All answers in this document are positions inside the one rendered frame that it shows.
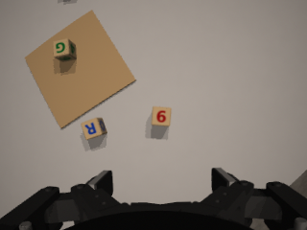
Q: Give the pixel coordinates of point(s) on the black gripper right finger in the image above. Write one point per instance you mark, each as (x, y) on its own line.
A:
(289, 214)

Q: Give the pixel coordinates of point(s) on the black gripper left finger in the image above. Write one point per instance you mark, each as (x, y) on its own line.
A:
(62, 207)

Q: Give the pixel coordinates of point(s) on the tan square mat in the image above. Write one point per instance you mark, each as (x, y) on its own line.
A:
(73, 87)

